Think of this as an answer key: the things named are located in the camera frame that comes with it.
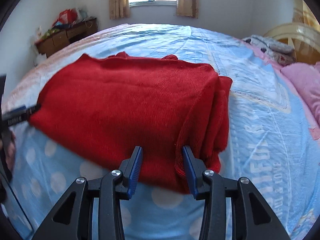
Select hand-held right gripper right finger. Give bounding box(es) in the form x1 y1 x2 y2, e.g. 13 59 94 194
182 145 292 240

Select red embroidered knit sweater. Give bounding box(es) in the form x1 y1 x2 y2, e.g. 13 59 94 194
29 51 233 194

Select white paper bag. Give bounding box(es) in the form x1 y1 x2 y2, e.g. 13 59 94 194
35 52 48 65

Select bed with blue pink sheet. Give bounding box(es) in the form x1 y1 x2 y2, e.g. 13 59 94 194
2 24 320 240

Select cream wooden headboard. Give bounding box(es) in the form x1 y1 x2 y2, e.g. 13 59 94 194
264 22 320 63

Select green yellow cloth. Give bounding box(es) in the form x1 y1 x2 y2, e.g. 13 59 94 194
41 29 60 39

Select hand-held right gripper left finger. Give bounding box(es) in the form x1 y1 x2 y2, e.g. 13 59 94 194
31 146 144 240

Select pink pillow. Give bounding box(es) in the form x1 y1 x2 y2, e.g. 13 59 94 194
281 62 320 125

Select pale green bag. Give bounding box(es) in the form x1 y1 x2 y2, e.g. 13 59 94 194
76 7 88 20

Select red gift bag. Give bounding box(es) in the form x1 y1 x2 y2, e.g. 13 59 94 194
58 9 77 24

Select yellow patterned curtain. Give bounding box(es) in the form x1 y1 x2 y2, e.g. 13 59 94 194
292 0 320 30

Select brown wooden desk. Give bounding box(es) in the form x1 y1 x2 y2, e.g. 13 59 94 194
35 17 98 58

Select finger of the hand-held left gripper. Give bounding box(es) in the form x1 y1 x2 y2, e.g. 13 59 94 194
1 104 42 128

